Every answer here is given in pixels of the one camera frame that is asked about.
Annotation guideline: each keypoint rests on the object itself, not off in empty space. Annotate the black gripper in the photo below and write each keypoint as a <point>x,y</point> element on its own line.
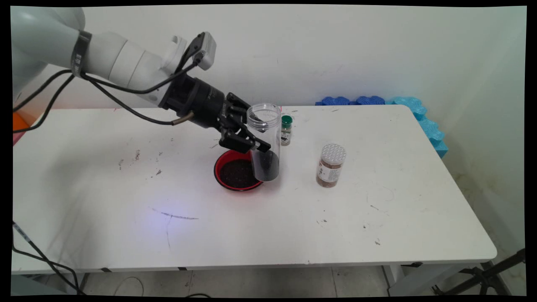
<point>205,105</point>

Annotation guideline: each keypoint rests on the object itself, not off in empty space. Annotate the clear jar with black grains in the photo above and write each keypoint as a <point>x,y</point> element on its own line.
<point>268,167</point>

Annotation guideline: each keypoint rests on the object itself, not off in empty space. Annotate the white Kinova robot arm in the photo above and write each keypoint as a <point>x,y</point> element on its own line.
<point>42,33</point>

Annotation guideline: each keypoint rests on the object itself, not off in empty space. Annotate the red bowl with black grains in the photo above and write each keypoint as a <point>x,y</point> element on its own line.
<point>218,165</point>

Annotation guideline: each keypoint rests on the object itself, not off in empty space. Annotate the small green-capped spice bottle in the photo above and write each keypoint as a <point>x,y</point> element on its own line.
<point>287,134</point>

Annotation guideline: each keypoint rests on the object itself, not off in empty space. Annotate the white-lidded jar brown contents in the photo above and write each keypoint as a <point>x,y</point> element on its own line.
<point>330,167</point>

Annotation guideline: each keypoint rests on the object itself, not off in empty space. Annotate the light blue foam mat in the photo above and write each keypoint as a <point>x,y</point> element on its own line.
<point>432,132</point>

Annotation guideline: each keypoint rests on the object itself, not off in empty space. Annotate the orange block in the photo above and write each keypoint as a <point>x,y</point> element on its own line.
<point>19,121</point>

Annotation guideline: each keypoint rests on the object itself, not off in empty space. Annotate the pink block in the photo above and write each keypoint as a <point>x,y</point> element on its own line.
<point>17,136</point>

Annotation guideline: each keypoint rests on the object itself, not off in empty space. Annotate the grey table leg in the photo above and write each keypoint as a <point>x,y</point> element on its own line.
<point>83,283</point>

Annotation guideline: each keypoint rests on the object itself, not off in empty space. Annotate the black tripod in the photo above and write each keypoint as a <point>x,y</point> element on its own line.
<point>486,274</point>

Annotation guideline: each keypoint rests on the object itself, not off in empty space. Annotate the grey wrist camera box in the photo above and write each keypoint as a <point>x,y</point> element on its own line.
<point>207,48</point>

